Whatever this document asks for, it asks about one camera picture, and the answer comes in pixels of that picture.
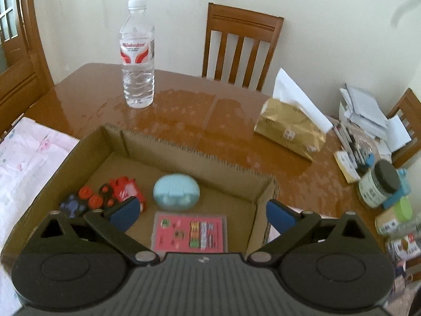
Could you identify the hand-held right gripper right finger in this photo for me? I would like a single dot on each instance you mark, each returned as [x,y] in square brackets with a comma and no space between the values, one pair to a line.
[279,215]

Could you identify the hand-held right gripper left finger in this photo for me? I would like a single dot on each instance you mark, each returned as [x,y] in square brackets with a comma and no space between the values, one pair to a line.
[125,215]

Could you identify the red toy cube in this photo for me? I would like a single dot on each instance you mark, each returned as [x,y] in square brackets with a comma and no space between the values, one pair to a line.
[126,189]

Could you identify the black toy cube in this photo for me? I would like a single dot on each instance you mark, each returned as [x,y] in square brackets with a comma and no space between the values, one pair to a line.
[90,196]

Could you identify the pink card pack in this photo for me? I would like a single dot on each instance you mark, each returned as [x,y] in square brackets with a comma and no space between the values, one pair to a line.
[171,233]

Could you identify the teal round case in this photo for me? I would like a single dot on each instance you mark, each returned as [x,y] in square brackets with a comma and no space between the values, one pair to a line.
[176,191]

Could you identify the cardboard box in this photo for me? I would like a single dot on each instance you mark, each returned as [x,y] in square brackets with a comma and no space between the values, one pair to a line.
[210,168]

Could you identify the yellow note pad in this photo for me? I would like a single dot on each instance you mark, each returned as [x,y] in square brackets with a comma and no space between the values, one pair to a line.
[345,168]

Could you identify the gold tissue pack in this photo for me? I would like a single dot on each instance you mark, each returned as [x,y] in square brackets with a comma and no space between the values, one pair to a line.
[289,128]

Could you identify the small black-lidded glass jar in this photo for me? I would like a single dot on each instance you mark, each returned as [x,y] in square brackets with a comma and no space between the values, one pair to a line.
[375,187]

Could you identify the bundle of pens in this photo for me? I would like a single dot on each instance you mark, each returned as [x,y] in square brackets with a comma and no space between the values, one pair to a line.
[353,148]

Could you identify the pink floral tablecloth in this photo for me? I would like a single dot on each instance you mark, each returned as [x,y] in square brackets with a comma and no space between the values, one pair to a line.
[29,158]

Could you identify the green-lidded jar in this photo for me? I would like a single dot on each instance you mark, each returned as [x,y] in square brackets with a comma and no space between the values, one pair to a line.
[394,219]

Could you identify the blue plastic holder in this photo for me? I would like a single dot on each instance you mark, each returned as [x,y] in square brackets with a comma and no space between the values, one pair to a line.
[403,187]

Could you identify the large clear black-lidded jar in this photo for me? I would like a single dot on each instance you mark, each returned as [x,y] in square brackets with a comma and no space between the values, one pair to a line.
[403,248]

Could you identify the pile of white papers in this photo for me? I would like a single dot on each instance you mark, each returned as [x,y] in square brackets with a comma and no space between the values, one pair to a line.
[365,108]

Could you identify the clear plastic water bottle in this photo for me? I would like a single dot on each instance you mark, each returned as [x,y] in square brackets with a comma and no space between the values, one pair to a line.
[138,72]

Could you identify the wooden slatted chair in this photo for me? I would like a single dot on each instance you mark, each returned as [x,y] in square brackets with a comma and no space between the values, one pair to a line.
[406,112]
[23,85]
[243,23]

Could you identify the wooden door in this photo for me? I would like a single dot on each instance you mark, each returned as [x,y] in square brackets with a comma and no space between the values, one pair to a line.
[13,16]

